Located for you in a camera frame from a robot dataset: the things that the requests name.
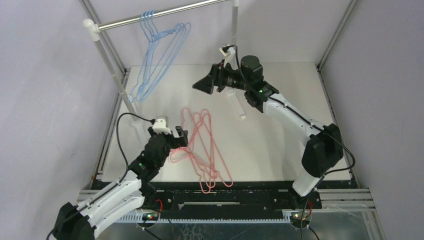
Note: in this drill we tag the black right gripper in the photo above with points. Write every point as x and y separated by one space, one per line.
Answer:
216 77

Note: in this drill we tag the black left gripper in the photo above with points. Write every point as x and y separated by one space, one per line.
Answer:
182 139

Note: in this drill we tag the pink wire hanger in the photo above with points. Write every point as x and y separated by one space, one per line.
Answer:
224 175
205 170
180 155

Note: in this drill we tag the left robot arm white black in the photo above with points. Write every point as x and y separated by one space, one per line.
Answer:
89 218

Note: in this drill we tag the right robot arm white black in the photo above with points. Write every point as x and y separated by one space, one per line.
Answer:
323 148

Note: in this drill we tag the metal clothes rack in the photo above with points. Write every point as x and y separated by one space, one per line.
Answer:
161 51

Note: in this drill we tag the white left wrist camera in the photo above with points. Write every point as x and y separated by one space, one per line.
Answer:
160 125

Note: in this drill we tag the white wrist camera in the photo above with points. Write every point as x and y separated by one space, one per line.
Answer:
229 52
160 125

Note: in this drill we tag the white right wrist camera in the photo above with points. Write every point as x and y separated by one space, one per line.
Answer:
229 52

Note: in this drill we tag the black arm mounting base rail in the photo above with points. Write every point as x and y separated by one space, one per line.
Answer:
244 201

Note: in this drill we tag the left circuit board with wires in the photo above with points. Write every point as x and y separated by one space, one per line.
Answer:
151 218

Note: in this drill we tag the circuit board with wires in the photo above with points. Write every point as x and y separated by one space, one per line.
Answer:
301 220
151 218

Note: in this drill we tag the right circuit board with wires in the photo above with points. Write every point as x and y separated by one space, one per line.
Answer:
301 220

